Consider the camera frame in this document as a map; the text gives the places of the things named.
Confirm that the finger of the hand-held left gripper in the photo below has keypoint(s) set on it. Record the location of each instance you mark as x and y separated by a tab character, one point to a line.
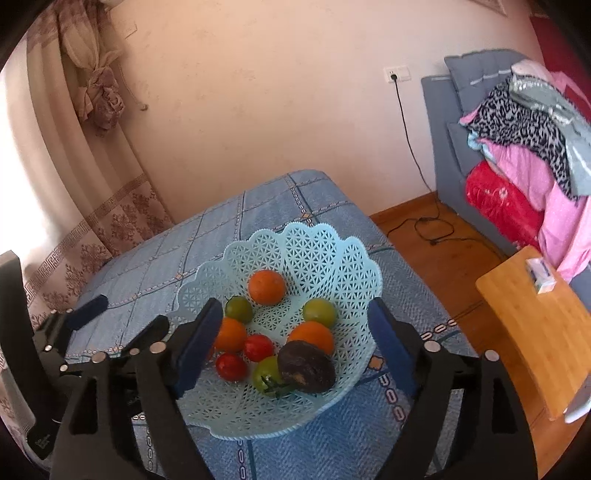
87	308
147	331

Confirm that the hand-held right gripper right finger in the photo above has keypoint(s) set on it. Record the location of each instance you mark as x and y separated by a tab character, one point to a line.
390	341

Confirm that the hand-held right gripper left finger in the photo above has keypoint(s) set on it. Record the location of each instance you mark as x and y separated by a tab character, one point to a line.
198	350

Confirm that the smooth orange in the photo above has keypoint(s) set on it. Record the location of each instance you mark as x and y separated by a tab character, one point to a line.
314	334
230	334

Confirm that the red tomato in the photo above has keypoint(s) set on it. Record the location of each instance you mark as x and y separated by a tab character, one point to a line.
231	367
258	347

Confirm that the green tomato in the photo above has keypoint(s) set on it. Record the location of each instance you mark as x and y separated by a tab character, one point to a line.
238	308
267	374

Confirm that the small round green fruit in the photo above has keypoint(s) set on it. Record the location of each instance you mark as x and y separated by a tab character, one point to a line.
319	312

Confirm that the dark brown fruit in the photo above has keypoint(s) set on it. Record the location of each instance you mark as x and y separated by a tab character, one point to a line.
307	367

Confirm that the large mandarin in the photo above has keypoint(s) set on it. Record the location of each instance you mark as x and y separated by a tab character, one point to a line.
267	286

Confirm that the light blue plastic lattice basket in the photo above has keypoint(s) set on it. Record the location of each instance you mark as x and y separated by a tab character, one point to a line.
323	258

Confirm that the beige patterned curtain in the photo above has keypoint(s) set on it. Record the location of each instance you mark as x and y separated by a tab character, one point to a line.
92	184

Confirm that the wooden side table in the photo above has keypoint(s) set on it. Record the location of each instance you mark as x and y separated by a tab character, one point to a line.
531	323

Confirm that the small white blue box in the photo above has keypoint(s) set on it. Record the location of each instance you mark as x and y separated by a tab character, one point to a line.
541	276

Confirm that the blue checked bedspread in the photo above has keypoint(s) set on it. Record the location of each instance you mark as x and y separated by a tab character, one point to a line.
300	194

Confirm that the red floral blanket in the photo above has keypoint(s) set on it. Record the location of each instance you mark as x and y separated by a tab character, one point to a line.
503	203

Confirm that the white plastic object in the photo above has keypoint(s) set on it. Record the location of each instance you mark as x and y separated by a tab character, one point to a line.
579	404

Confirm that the grey sofa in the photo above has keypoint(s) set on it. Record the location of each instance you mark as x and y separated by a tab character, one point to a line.
438	138

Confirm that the light blue cloth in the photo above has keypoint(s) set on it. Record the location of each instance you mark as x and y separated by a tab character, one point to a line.
474	141

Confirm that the pile of clothes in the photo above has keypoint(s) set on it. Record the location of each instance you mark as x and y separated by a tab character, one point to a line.
521	161

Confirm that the leopard print cloth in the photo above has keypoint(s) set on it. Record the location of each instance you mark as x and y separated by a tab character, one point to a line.
521	120

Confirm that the grey green cloth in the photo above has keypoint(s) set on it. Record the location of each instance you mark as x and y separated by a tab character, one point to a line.
554	99

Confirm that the white wall socket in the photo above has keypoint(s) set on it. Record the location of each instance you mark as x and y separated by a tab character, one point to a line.
397	74

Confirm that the white wall plate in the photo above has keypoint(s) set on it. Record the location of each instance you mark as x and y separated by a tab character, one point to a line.
129	29

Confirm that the red wall hanging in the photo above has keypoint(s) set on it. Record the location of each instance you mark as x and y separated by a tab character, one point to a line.
554	46

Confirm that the framed wall picture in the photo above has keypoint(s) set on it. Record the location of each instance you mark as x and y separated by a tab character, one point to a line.
488	5

